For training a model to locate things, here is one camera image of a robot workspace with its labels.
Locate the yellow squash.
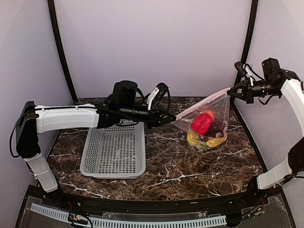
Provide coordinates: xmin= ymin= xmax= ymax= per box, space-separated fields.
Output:
xmin=206 ymin=135 xmax=227 ymax=148
xmin=187 ymin=129 xmax=200 ymax=146

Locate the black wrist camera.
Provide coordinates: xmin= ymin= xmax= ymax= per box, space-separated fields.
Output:
xmin=262 ymin=57 xmax=280 ymax=80
xmin=110 ymin=80 xmax=138 ymax=106

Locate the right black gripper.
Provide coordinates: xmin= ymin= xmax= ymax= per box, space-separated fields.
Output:
xmin=228 ymin=76 xmax=281 ymax=103

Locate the white cauliflower with leaves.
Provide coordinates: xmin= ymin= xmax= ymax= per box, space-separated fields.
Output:
xmin=195 ymin=141 xmax=210 ymax=151

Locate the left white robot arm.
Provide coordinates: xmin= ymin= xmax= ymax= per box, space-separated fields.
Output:
xmin=9 ymin=101 xmax=176 ymax=208

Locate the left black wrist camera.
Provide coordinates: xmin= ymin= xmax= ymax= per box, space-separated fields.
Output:
xmin=110 ymin=80 xmax=138 ymax=106

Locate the white perforated plastic basket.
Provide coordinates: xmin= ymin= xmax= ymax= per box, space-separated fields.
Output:
xmin=80 ymin=120 xmax=146 ymax=179

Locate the black curved front rail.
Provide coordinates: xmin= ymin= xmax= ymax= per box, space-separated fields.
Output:
xmin=36 ymin=189 xmax=267 ymax=215

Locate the red bell pepper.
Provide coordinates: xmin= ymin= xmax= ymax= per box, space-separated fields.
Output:
xmin=190 ymin=113 xmax=212 ymax=135

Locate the small orange pumpkin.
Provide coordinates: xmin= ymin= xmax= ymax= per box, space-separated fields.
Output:
xmin=204 ymin=110 xmax=215 ymax=121

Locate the dark red grape bunch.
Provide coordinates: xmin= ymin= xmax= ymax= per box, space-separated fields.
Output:
xmin=206 ymin=121 xmax=228 ymax=138

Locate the clear zip top bag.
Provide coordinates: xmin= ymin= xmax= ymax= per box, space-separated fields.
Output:
xmin=172 ymin=87 xmax=230 ymax=152

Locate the black frame post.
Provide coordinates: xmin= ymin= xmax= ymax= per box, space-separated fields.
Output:
xmin=47 ymin=0 xmax=78 ymax=103
xmin=234 ymin=0 xmax=259 ymax=86

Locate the left black frame post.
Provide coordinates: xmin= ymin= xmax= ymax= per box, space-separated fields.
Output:
xmin=47 ymin=0 xmax=78 ymax=103

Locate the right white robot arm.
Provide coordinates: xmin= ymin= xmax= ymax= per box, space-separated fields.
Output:
xmin=227 ymin=69 xmax=304 ymax=207

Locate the right black frame post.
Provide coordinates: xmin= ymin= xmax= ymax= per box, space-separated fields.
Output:
xmin=234 ymin=0 xmax=259 ymax=86

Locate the white slotted cable duct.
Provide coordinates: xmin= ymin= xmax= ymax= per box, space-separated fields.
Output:
xmin=30 ymin=203 xmax=227 ymax=228

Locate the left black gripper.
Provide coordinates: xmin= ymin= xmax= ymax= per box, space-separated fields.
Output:
xmin=120 ymin=103 xmax=176 ymax=129

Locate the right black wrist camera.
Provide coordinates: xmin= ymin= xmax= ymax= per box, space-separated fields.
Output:
xmin=262 ymin=57 xmax=280 ymax=80

